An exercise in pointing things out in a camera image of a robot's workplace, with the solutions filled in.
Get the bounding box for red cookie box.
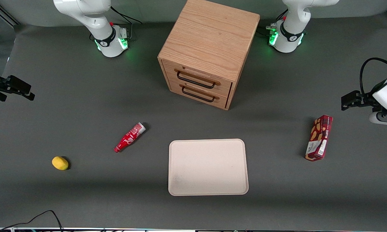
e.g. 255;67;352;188
305;115;333;162

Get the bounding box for beige plastic tray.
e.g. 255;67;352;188
168;139;249;196

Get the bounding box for dark grey table mat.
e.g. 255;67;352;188
0;13;387;230

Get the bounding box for yellow lemon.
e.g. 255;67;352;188
52;156;69;170

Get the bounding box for red cola bottle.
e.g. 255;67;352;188
114;122;147;153

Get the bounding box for wooden drawer front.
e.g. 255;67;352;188
169;80;230;109
163;60;233;97

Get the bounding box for wooden drawer cabinet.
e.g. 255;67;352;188
157;0;261;111

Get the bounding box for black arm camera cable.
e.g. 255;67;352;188
359;57;387;96

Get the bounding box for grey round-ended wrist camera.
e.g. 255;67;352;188
369;111;387;127

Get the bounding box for aluminium frame rail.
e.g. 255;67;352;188
0;0;20;27

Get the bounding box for black base cables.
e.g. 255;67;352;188
257;10;289;37
110;6;143;41

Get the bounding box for black floor cable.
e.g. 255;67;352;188
0;210;64;232

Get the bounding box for black drawer handle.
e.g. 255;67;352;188
181;85;216;103
176;71;217;89

